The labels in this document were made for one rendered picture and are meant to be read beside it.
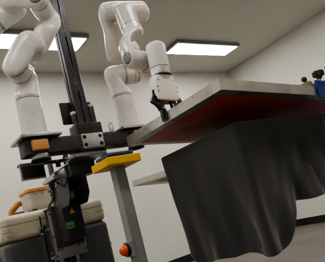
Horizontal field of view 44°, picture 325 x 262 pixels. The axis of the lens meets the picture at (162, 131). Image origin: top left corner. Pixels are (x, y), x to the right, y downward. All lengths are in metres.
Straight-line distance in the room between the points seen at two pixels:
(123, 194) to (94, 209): 0.84
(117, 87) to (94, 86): 4.14
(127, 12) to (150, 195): 4.40
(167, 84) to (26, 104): 0.55
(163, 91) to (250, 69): 5.99
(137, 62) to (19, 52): 0.44
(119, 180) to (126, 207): 0.09
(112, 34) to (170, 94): 0.52
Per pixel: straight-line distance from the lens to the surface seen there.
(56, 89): 5.71
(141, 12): 1.71
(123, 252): 1.35
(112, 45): 1.85
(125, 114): 1.79
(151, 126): 1.49
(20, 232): 2.04
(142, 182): 2.54
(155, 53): 1.48
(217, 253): 1.48
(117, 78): 1.84
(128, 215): 1.36
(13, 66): 1.60
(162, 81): 1.44
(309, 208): 6.95
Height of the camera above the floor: 0.72
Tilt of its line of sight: 12 degrees up
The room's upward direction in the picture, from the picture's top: 15 degrees counter-clockwise
